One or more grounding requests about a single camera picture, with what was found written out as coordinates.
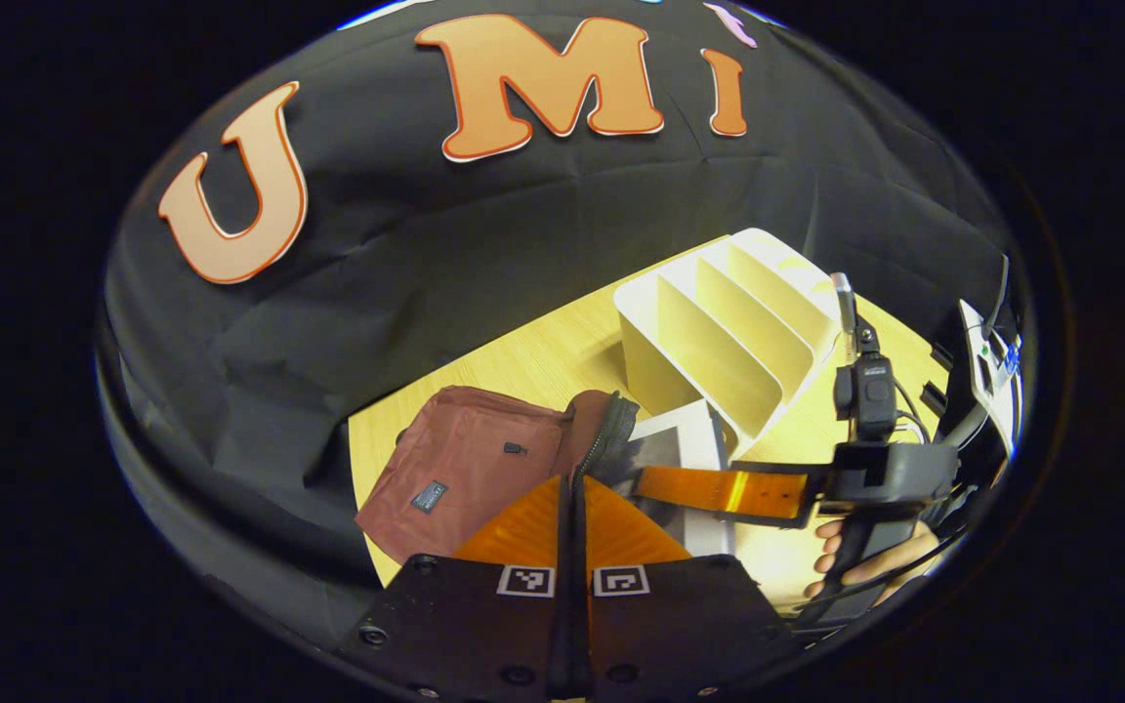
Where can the white bookshelf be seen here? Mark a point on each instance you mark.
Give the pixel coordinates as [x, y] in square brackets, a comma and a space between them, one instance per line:
[719, 332]

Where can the white portrait cover book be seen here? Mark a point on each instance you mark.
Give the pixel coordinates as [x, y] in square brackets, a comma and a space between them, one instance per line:
[685, 439]

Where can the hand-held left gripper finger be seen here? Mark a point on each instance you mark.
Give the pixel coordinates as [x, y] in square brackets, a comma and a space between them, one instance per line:
[561, 625]
[584, 635]

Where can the black backdrop cloth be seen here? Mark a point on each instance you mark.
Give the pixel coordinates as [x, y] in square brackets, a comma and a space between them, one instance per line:
[426, 293]

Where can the maroon schoolbag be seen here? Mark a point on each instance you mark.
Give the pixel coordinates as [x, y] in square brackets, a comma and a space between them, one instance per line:
[475, 459]

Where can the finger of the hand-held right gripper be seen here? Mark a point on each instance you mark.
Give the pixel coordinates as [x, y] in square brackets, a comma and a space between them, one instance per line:
[719, 490]

